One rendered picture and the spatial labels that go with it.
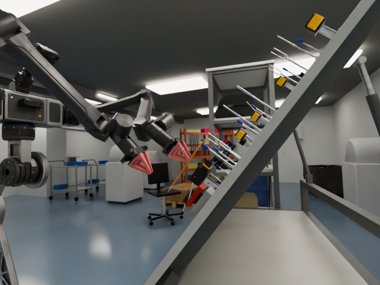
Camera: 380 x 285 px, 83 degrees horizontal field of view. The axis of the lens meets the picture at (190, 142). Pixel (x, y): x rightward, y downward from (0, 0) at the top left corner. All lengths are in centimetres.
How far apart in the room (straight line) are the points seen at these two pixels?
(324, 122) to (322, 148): 89
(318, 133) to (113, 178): 686
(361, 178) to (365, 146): 51
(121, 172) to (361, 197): 470
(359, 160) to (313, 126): 459
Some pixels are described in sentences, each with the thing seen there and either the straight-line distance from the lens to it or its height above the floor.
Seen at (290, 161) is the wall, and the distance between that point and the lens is 867.
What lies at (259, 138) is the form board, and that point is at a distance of 42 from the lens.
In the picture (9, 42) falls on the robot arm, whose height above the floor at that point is 151.
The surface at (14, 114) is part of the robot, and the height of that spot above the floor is 141.
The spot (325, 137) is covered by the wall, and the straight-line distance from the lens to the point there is 880.
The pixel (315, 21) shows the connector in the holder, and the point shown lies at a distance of 81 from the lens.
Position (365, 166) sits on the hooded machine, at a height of 90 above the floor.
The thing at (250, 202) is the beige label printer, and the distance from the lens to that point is 177.
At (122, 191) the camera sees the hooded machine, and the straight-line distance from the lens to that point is 553.
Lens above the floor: 120
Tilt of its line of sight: 3 degrees up
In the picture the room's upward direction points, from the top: 2 degrees counter-clockwise
